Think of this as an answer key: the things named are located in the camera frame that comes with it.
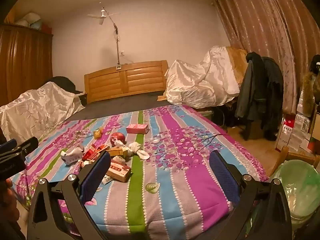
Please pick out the wooden headboard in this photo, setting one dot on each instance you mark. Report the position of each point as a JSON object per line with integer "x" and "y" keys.
{"x": 125, "y": 80}

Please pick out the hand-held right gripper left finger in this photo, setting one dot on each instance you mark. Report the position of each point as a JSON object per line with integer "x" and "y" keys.
{"x": 98, "y": 173}

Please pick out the yellow fruit wrapper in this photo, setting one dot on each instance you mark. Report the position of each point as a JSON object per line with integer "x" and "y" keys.
{"x": 98, "y": 133}

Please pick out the wooden stool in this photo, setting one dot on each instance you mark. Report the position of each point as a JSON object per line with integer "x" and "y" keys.
{"x": 285, "y": 155}

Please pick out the red apple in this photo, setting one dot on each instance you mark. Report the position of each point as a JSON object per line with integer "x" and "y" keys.
{"x": 118, "y": 138}

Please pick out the white fan on pole stand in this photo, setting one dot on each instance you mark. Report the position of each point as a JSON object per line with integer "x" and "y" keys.
{"x": 116, "y": 42}

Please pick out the grey mattress sheet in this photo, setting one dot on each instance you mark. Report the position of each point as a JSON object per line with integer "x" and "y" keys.
{"x": 120, "y": 105}

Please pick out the pink box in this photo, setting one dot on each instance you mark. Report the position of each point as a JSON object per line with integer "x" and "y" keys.
{"x": 137, "y": 128}

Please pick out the black jacket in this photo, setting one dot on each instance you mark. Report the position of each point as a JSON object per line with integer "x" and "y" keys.
{"x": 273, "y": 92}

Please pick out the red box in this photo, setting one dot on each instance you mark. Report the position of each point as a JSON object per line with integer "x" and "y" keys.
{"x": 47, "y": 28}

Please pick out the brown box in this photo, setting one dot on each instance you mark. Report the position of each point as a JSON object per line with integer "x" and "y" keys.
{"x": 119, "y": 171}

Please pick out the white satin cloth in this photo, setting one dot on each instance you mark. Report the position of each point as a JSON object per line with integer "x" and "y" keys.
{"x": 200, "y": 80}
{"x": 37, "y": 107}

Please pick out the green bin with plastic bag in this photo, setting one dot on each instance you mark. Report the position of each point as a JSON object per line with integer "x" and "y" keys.
{"x": 300, "y": 187}

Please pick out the dark grey jacket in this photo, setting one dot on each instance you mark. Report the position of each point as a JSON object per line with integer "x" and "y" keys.
{"x": 250, "y": 92}

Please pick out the tan blanket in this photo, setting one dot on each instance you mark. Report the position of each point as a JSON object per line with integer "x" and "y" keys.
{"x": 238, "y": 62}

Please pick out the white printed box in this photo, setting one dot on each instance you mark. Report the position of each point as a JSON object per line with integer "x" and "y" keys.
{"x": 71, "y": 156}

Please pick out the brown paper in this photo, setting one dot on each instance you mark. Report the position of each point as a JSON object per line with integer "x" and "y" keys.
{"x": 162, "y": 98}

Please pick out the stack of cardboard boxes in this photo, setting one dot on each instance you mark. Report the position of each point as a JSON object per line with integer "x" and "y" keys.
{"x": 306, "y": 130}

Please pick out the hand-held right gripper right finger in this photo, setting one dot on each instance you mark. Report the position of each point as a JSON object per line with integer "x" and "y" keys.
{"x": 222, "y": 177}

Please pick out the striped floral bedsheet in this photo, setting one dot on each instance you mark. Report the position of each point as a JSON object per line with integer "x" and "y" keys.
{"x": 175, "y": 155}

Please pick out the round white pad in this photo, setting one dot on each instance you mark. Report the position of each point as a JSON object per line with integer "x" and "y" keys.
{"x": 143, "y": 155}

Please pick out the orange and white paper packet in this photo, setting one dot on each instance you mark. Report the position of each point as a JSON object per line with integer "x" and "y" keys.
{"x": 90, "y": 153}

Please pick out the wooden wardrobe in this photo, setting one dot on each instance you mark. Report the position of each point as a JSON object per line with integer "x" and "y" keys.
{"x": 25, "y": 62}

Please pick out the pink patterned curtain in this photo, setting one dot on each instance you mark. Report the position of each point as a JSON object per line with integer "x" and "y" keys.
{"x": 265, "y": 25}

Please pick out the white bag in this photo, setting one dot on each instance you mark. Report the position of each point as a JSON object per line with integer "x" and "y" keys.
{"x": 28, "y": 18}

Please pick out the dark cloth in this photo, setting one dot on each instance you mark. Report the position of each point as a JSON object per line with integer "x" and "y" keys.
{"x": 62, "y": 82}

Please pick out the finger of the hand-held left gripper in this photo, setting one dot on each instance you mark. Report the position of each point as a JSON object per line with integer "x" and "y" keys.
{"x": 26, "y": 145}
{"x": 7, "y": 145}

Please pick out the small white wrapper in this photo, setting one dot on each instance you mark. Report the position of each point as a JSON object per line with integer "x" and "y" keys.
{"x": 107, "y": 179}

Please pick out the fur-trimmed coat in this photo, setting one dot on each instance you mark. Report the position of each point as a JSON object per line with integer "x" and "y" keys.
{"x": 311, "y": 85}

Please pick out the person's left hand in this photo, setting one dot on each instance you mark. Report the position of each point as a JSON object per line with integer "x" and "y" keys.
{"x": 8, "y": 197}

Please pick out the red and white carton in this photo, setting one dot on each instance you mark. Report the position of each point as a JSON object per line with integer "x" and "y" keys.
{"x": 286, "y": 132}

